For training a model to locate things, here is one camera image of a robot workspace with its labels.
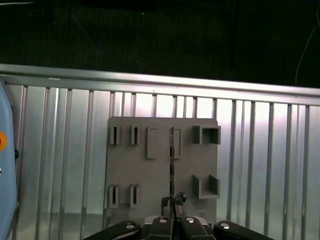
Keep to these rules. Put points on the grey parts rack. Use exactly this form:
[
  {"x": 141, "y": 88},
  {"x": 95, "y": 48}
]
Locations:
[{"x": 155, "y": 175}]

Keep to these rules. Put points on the pale blue teach pendant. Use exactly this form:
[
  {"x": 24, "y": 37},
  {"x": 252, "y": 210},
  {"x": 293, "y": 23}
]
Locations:
[{"x": 7, "y": 175}]

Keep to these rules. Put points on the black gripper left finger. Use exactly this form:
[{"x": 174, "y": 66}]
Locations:
[{"x": 160, "y": 230}]

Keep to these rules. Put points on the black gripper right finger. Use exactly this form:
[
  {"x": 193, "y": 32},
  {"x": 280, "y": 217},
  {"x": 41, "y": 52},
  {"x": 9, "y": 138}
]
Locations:
[{"x": 195, "y": 230}]

